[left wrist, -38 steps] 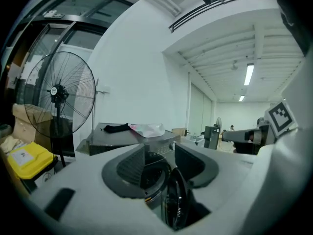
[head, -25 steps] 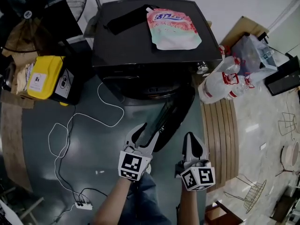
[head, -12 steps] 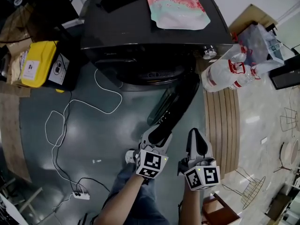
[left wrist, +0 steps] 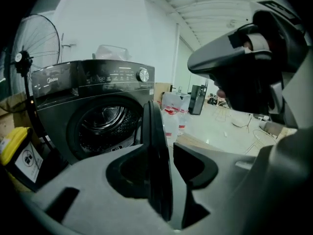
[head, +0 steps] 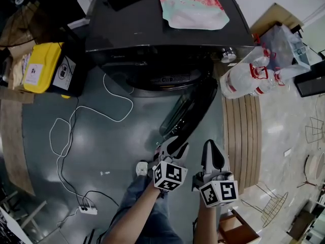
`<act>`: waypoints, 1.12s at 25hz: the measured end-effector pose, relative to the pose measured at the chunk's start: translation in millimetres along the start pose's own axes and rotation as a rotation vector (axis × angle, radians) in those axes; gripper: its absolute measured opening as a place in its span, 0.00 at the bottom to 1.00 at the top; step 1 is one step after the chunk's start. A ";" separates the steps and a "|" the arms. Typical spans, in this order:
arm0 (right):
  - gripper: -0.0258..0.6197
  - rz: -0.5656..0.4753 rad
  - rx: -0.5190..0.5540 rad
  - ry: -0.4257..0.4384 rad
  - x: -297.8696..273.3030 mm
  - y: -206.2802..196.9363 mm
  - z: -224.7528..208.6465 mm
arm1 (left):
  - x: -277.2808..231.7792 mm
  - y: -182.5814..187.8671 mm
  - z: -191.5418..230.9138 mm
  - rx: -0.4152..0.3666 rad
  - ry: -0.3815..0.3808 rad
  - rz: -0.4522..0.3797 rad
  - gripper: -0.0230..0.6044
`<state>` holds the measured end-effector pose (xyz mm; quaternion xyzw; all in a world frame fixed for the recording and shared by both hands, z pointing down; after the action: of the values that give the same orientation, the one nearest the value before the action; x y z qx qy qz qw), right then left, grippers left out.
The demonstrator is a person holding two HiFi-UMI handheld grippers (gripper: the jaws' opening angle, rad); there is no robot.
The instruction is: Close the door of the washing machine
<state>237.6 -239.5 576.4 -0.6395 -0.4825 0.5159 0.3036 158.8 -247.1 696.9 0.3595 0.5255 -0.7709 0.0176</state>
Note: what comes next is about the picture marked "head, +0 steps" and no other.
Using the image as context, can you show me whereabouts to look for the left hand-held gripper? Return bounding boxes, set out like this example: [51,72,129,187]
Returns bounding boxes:
[151,135,190,193]

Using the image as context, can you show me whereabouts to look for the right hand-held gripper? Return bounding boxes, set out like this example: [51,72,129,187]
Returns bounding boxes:
[191,139,240,208]

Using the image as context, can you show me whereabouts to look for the person's right forearm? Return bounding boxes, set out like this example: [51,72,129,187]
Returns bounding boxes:
[197,203,221,244]

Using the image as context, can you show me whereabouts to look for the person's left forearm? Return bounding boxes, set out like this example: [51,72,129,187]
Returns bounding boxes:
[103,184,163,244]

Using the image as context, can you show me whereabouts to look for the black washing machine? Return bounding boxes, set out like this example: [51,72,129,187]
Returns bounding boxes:
[85,0,256,98]

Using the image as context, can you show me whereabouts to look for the wooden slat mat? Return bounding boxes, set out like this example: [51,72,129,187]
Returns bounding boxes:
[222,94,262,195]

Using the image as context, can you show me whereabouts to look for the person's left shoe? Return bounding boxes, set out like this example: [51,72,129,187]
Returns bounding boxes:
[136,161,149,177]

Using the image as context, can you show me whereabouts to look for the person's legs in jeans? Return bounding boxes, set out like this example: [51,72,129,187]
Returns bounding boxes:
[109,174,184,244]

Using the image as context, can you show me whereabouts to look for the brown wooden stool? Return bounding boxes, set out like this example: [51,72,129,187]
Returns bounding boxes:
[218,209,259,244]

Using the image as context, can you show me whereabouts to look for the white round pot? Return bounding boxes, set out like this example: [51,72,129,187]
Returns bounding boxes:
[297,151,325,189]

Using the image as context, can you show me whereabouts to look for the black rectangular appliance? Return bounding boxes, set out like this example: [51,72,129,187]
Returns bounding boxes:
[294,62,325,98]

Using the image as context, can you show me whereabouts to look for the clear plastic bag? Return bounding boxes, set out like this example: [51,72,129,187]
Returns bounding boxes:
[258,24,312,81]

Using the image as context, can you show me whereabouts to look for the pink detergent pouch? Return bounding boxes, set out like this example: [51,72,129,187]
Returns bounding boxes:
[157,0,231,31]

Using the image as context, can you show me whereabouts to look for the black bin with yellow lid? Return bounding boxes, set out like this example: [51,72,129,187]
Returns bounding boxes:
[22,42,86,99]

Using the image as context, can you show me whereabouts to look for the large cardboard sheet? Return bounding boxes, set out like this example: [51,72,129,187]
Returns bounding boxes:
[250,3,304,35]

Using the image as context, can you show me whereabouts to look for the open cardboard box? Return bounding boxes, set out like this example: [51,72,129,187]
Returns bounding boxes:
[0,43,35,104]

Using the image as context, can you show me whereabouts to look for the crumpled papers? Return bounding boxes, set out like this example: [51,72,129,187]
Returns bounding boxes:
[11,52,31,86]

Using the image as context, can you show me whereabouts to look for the closed cardboard box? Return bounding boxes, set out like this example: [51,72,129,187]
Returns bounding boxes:
[0,1,39,48]

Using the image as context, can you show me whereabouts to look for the white power strip with cable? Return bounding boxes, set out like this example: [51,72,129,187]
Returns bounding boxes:
[49,72,134,228]

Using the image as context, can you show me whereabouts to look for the wire mesh chair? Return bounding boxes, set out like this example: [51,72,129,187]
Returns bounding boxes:
[240,184,289,228]

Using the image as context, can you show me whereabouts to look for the wire stool frame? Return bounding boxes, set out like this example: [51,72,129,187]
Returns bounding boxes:
[304,117,325,144]

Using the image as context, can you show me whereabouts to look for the black floor cable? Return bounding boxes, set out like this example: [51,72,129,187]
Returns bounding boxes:
[57,97,120,209]

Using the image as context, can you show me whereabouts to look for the grey metal frame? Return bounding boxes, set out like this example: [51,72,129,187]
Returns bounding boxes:
[0,191,48,228]

